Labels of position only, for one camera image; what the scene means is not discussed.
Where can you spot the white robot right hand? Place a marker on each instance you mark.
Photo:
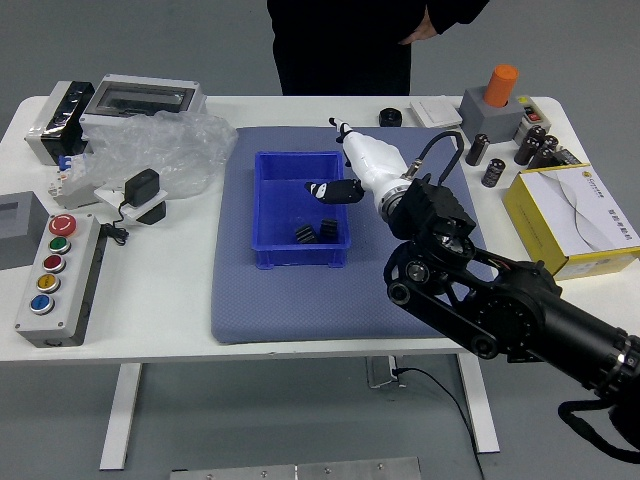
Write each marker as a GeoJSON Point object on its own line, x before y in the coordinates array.
{"type": "Point", "coordinates": [375, 160]}

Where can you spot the small black gear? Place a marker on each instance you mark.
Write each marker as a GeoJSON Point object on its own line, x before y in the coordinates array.
{"type": "Point", "coordinates": [328, 229]}

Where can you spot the big black gear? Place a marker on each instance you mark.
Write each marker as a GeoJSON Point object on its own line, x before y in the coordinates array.
{"type": "Point", "coordinates": [304, 234]}

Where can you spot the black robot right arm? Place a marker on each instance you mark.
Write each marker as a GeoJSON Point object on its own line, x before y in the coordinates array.
{"type": "Point", "coordinates": [525, 310]}

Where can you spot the black round nut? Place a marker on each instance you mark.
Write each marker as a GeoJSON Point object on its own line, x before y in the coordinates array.
{"type": "Point", "coordinates": [390, 117]}

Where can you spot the blue plastic box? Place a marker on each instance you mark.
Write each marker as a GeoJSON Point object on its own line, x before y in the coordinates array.
{"type": "Point", "coordinates": [280, 210]}

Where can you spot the grey under-table power box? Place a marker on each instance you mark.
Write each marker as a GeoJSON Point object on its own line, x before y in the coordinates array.
{"type": "Point", "coordinates": [381, 372]}

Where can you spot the yellow and white cardboard box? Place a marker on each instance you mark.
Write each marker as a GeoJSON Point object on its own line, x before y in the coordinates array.
{"type": "Point", "coordinates": [590, 210]}

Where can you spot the grey distribution box clear cover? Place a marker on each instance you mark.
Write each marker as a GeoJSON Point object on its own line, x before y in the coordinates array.
{"type": "Point", "coordinates": [140, 97]}

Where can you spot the grey push-button control box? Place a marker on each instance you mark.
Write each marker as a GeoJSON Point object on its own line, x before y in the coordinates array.
{"type": "Point", "coordinates": [55, 280]}

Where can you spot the small grey box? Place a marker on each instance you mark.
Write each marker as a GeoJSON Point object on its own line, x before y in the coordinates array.
{"type": "Point", "coordinates": [25, 235]}

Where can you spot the dark cylindrical capacitor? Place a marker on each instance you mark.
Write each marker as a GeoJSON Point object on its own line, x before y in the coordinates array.
{"type": "Point", "coordinates": [541, 157]}
{"type": "Point", "coordinates": [550, 141]}
{"type": "Point", "coordinates": [530, 144]}
{"type": "Point", "coordinates": [477, 149]}
{"type": "Point", "coordinates": [493, 172]}

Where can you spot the person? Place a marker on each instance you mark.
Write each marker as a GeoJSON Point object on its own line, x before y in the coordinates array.
{"type": "Point", "coordinates": [340, 50]}

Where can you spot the grey block with hole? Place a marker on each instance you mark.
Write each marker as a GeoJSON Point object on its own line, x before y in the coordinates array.
{"type": "Point", "coordinates": [487, 122]}

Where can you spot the person's left hand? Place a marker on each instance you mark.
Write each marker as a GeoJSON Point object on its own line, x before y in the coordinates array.
{"type": "Point", "coordinates": [420, 30]}

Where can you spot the orange cylinder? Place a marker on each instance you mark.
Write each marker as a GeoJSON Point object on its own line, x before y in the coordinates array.
{"type": "Point", "coordinates": [501, 85]}

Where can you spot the blue-grey mat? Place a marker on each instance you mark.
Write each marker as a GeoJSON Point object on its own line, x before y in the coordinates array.
{"type": "Point", "coordinates": [300, 310]}

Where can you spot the small black electronic component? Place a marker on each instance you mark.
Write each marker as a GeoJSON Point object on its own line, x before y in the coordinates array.
{"type": "Point", "coordinates": [567, 157]}

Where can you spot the clear plastic bag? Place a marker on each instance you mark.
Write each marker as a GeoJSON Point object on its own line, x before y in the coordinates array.
{"type": "Point", "coordinates": [165, 145]}

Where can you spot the black power adapter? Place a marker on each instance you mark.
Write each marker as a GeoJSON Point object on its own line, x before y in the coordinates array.
{"type": "Point", "coordinates": [141, 185]}

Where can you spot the white table leg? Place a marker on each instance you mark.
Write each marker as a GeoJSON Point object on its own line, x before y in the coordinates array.
{"type": "Point", "coordinates": [480, 410]}
{"type": "Point", "coordinates": [120, 415]}

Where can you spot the white circuit breaker blue levers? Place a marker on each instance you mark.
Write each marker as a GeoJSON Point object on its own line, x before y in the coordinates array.
{"type": "Point", "coordinates": [65, 190]}

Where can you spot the silver metal plate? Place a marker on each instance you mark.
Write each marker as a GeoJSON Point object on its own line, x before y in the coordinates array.
{"type": "Point", "coordinates": [300, 471]}

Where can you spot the white wall switch plate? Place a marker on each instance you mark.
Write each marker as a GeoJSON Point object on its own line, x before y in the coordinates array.
{"type": "Point", "coordinates": [435, 112]}

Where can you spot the white two-button switch box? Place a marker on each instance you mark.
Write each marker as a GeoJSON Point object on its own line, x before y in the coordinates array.
{"type": "Point", "coordinates": [532, 112]}

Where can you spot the black and white enclosure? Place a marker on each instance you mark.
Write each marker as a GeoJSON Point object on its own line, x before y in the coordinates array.
{"type": "Point", "coordinates": [55, 130]}

